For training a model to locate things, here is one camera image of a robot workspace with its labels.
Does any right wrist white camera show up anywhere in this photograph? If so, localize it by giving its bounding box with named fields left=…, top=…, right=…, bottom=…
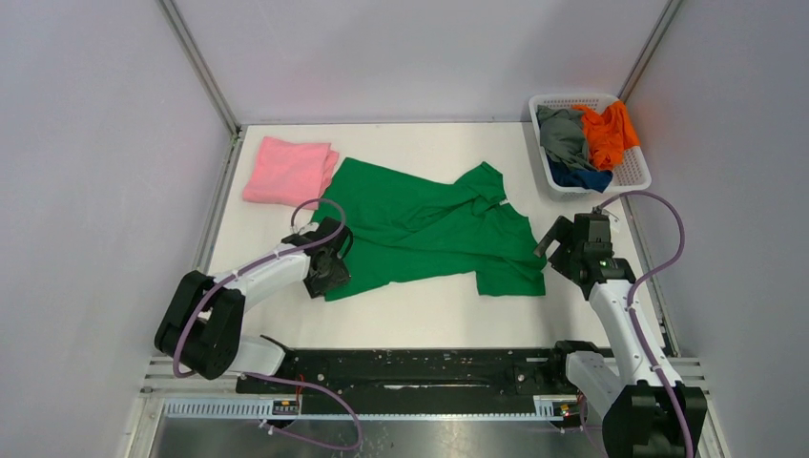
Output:
left=592, top=207, right=622, bottom=234

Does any white plastic laundry basket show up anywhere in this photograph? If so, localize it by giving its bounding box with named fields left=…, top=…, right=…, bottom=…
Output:
left=528, top=93, right=652, bottom=201

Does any blue t shirt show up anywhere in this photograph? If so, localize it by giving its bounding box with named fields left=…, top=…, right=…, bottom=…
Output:
left=549, top=161, right=613, bottom=193

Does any aluminium frame rail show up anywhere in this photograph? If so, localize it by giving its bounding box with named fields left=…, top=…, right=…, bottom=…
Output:
left=156, top=0, right=244, bottom=137

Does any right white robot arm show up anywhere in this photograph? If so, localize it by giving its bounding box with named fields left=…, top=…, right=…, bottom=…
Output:
left=534, top=213, right=707, bottom=457

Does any folded pink t shirt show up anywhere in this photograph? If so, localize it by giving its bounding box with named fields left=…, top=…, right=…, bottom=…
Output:
left=242, top=136, right=340, bottom=207

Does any orange t shirt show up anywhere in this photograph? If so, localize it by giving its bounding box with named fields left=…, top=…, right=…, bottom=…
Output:
left=572, top=101, right=641, bottom=171

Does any green t shirt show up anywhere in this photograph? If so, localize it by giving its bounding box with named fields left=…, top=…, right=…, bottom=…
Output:
left=312, top=158, right=547, bottom=302

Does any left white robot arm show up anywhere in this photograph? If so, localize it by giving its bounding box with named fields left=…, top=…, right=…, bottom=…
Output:
left=154, top=217, right=354, bottom=392

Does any grey t shirt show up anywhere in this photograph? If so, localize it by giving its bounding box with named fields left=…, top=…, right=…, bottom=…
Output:
left=535, top=105, right=595, bottom=171

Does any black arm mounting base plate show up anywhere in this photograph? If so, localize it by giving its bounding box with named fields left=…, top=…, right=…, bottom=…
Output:
left=277, top=341, right=596, bottom=417

